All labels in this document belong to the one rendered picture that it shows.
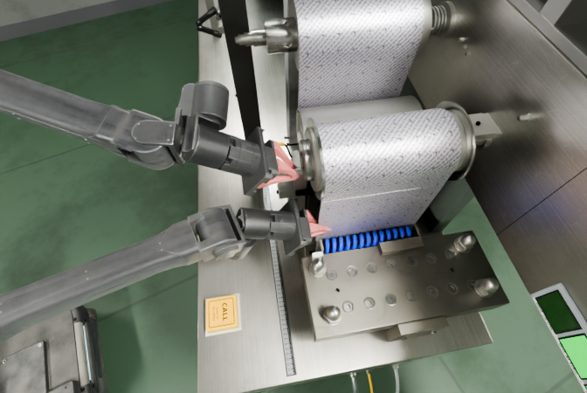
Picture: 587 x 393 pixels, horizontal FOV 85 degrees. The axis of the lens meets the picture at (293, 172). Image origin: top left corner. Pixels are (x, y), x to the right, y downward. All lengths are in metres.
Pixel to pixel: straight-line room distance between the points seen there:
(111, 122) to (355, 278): 0.53
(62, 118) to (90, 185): 1.85
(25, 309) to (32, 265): 1.68
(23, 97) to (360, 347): 0.77
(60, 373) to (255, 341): 1.06
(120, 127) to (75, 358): 1.32
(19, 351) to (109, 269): 1.27
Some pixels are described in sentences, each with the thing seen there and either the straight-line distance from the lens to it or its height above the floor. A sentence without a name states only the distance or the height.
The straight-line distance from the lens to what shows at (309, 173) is 0.54.
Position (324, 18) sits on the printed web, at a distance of 0.63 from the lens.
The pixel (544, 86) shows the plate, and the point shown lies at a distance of 0.60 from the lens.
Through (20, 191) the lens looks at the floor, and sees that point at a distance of 2.61.
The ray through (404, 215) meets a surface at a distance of 0.73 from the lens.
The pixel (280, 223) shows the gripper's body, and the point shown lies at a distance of 0.61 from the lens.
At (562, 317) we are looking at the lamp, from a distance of 0.66.
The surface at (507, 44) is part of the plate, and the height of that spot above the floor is 1.39.
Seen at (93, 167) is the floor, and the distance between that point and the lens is 2.46.
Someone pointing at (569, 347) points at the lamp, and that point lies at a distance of 0.68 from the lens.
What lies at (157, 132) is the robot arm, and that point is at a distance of 0.47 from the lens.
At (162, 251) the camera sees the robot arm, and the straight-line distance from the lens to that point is 0.55.
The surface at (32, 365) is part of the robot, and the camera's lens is 1.77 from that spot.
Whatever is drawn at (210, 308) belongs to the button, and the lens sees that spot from 0.82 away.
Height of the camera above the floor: 1.71
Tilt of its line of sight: 56 degrees down
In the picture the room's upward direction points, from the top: straight up
